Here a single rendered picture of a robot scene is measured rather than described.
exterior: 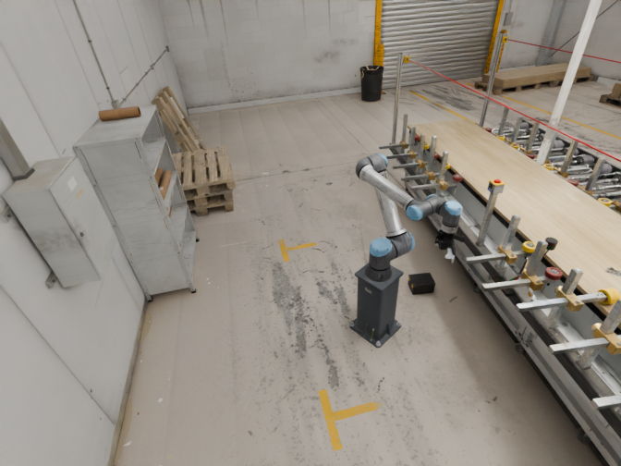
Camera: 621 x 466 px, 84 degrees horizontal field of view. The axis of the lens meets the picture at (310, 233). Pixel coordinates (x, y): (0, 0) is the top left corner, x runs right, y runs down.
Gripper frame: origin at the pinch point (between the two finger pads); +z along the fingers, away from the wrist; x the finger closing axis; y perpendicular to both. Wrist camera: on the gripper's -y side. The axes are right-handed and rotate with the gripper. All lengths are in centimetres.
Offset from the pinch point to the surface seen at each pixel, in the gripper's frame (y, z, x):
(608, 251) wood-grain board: -96, 4, 22
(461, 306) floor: -49, 94, -31
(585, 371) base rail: -36, 24, 75
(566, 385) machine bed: -62, 75, 59
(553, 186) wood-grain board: -128, 4, -57
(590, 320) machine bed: -59, 19, 52
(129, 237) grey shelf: 215, 19, -115
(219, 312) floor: 158, 94, -84
